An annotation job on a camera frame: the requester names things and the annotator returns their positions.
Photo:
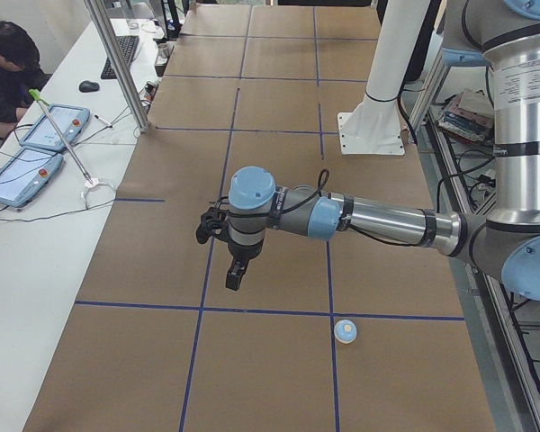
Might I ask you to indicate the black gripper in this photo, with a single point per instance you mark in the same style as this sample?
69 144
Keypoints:
244 253

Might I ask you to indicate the metal cup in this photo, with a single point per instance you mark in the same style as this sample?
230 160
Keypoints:
162 55

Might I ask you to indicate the black computer mouse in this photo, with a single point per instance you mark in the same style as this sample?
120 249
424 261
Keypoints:
87 86

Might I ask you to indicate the lower teach pendant tablet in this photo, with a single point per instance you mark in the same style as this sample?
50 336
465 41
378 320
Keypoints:
26 174

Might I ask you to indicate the person in black clothes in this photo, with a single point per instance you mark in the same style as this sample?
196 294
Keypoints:
20 71

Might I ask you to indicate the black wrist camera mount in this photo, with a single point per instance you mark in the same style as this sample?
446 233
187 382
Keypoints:
213 224

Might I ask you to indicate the silver reacher stick green handle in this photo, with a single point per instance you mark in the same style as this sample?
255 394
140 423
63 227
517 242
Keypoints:
91 183

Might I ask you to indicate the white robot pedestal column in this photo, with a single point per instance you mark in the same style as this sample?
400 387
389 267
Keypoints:
373 127

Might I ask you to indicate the aluminium frame post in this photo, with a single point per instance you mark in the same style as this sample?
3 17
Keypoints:
110 43

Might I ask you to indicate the aluminium side rail frame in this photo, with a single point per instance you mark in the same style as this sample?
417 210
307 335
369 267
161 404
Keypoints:
504 327

